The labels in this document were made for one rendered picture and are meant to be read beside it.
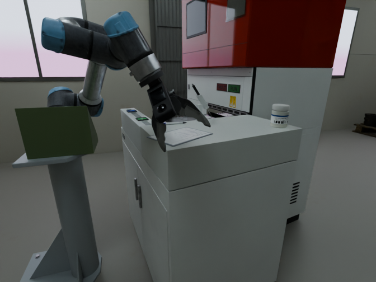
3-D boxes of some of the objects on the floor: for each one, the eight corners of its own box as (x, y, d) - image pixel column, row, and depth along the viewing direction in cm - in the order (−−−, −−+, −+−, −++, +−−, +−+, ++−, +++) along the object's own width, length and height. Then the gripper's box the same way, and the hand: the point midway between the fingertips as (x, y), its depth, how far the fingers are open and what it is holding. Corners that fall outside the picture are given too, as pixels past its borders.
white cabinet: (196, 202, 204) (197, 119, 179) (274, 291, 122) (297, 160, 96) (128, 222, 177) (118, 127, 152) (170, 352, 95) (164, 193, 70)
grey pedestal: (0, 324, 105) (-59, 177, 80) (33, 255, 145) (0, 141, 120) (109, 294, 120) (88, 161, 94) (112, 239, 160) (97, 134, 134)
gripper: (182, 57, 59) (213, 117, 66) (122, 93, 61) (159, 147, 68) (183, 56, 51) (219, 125, 58) (115, 97, 53) (157, 159, 60)
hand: (188, 141), depth 60 cm, fingers open, 14 cm apart
